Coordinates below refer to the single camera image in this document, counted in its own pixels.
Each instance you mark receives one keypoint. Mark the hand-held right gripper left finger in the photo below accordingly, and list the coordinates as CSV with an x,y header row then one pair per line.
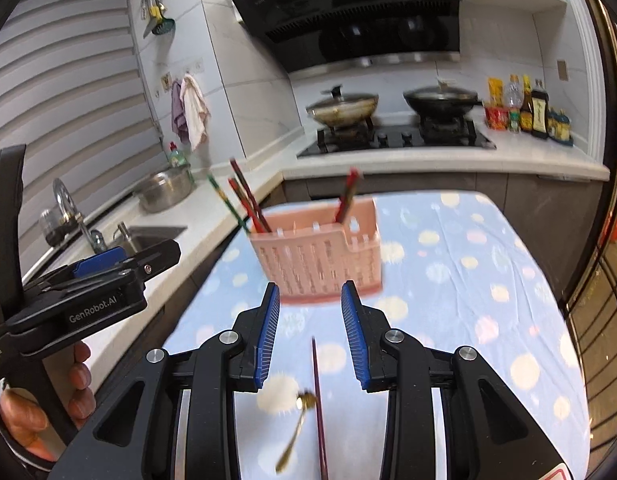
x,y
268,335

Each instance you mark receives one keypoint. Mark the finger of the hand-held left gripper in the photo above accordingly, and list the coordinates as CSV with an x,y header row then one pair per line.
x,y
101,261
156,259

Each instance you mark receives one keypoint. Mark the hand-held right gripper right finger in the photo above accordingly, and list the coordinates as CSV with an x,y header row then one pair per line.
x,y
353,340

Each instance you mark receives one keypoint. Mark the gold flower spoon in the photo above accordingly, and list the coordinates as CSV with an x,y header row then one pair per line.
x,y
307,401

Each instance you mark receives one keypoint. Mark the purple chopstick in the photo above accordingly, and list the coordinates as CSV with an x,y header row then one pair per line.
x,y
319,410

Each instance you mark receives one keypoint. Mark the pink perforated utensil holder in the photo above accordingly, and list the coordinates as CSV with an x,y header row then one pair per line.
x,y
313,260

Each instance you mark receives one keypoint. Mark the green chopstick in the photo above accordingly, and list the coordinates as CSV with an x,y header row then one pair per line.
x,y
228,205

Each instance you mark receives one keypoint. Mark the dark red chopstick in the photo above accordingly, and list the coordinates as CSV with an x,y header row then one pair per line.
x,y
249,192

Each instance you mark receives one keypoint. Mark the person's left hand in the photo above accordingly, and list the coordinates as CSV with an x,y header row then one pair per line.
x,y
83,385

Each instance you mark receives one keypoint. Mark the sink soap pump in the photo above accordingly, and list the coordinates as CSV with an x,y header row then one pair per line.
x,y
122,235

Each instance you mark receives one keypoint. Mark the steel pot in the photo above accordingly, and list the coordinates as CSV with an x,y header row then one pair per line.
x,y
163,192

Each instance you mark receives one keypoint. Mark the chrome faucet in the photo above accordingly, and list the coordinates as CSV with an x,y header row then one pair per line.
x,y
68,200

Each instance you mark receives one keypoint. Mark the green dish soap bottle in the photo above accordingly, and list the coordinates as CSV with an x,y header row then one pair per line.
x,y
179,157

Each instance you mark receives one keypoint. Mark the blue spotted tablecloth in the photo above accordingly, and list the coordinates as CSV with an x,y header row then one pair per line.
x,y
463,285

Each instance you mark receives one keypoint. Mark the purple hanging cloth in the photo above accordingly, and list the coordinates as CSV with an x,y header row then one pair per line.
x,y
177,110

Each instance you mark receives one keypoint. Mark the white hanging towel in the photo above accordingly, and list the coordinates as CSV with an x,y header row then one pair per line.
x,y
194,110

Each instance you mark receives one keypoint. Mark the grey window blind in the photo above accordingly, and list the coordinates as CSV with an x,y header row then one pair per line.
x,y
78,85

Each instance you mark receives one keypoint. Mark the black gas stove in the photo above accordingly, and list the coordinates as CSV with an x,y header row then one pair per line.
x,y
398,142

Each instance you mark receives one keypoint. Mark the green skimmer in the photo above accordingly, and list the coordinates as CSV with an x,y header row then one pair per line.
x,y
163,26

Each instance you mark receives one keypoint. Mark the cream frying pan with lid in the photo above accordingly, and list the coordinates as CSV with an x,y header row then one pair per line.
x,y
343,107

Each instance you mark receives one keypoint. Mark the black grid glass door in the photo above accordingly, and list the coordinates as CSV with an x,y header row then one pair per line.
x,y
603,350

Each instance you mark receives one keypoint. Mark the black wok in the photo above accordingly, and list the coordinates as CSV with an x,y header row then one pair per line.
x,y
441,100

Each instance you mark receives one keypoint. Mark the red seasoning package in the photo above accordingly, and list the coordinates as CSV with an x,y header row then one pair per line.
x,y
495,117

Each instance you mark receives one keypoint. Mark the clear bottle green label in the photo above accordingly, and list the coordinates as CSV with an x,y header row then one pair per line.
x,y
513,105

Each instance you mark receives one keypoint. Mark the yellow seasoning packet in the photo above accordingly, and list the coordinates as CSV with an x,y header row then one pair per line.
x,y
496,91

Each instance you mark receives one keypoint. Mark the brown sauce bottle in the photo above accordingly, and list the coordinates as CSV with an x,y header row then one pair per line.
x,y
526,110

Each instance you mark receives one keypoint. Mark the dark soy sauce bottle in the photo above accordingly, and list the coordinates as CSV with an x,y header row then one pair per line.
x,y
540,115

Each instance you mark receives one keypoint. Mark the small seasoning jars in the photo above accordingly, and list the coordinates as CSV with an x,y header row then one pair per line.
x,y
560,127

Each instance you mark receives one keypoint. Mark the black range hood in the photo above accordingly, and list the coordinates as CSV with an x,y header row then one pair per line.
x,y
348,5

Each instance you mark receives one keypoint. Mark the wall outlet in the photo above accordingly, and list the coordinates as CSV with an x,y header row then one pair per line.
x,y
562,70

